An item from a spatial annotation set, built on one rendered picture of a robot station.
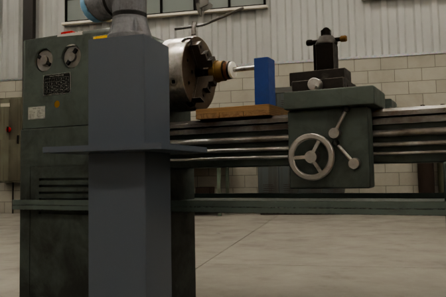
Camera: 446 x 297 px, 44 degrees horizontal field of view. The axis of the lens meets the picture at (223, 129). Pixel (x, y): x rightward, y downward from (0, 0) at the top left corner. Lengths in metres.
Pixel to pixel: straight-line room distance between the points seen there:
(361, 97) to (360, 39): 7.33
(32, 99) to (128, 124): 0.84
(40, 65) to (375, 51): 7.12
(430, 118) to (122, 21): 1.05
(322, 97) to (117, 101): 0.66
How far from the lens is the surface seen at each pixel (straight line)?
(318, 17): 9.18
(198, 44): 2.26
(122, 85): 1.77
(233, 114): 2.05
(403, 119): 1.91
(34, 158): 2.48
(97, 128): 1.79
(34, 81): 2.51
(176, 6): 9.68
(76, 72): 2.36
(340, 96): 1.80
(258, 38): 9.20
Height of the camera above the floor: 0.66
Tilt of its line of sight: 4 degrees up
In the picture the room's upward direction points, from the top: 1 degrees counter-clockwise
